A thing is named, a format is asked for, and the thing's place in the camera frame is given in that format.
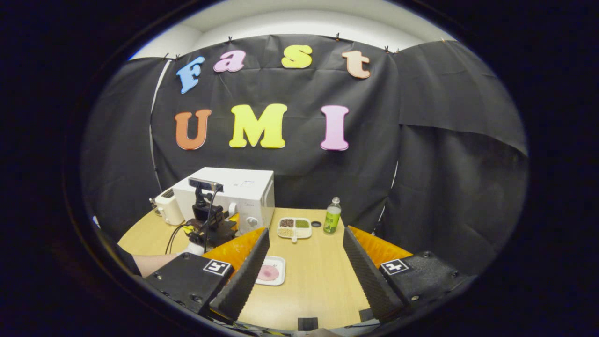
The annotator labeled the black cable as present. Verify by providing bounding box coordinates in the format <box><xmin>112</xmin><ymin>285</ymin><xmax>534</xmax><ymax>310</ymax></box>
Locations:
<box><xmin>165</xmin><ymin>222</ymin><xmax>189</xmax><ymax>256</ymax></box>

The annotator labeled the white microwave oven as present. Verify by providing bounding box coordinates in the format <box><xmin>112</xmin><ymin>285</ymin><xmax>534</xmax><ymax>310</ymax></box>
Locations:
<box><xmin>172</xmin><ymin>167</ymin><xmax>276</xmax><ymax>235</ymax></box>

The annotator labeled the white divided grain tray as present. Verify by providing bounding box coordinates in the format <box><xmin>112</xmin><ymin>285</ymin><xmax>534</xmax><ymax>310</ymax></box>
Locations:
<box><xmin>277</xmin><ymin>217</ymin><xmax>313</xmax><ymax>243</ymax></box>

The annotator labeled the white toaster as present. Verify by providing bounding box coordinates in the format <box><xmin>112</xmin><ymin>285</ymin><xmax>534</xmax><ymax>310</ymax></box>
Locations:
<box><xmin>153</xmin><ymin>189</ymin><xmax>185</xmax><ymax>226</ymax></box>

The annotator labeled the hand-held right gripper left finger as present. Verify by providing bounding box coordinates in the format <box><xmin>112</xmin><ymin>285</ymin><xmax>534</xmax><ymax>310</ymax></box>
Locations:
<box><xmin>145</xmin><ymin>228</ymin><xmax>270</xmax><ymax>322</ymax></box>

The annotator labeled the white square plate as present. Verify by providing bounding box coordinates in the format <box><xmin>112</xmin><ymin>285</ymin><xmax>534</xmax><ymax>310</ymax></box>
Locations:
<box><xmin>255</xmin><ymin>256</ymin><xmax>286</xmax><ymax>286</ymax></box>

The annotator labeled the green tea bottle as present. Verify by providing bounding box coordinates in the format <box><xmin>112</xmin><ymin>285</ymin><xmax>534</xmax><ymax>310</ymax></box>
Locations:
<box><xmin>323</xmin><ymin>197</ymin><xmax>342</xmax><ymax>234</ymax></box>

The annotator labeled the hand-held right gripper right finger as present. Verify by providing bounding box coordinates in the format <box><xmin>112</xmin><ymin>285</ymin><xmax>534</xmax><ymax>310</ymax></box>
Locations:
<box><xmin>343</xmin><ymin>226</ymin><xmax>468</xmax><ymax>323</ymax></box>

